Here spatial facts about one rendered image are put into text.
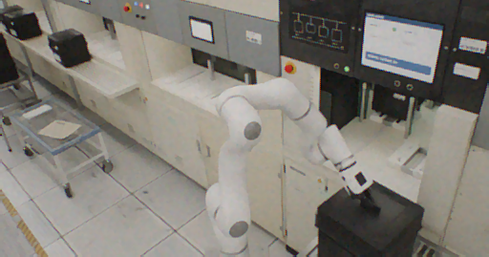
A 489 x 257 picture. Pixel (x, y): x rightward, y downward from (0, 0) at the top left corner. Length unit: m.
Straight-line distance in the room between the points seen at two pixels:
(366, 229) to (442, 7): 0.79
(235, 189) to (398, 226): 0.60
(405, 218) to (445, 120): 0.38
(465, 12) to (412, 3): 0.17
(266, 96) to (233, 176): 0.29
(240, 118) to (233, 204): 0.33
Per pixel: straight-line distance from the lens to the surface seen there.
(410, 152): 2.15
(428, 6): 1.48
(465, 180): 1.70
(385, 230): 1.52
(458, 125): 1.53
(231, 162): 1.28
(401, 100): 2.28
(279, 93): 1.23
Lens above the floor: 2.16
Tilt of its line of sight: 32 degrees down
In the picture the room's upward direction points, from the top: 5 degrees counter-clockwise
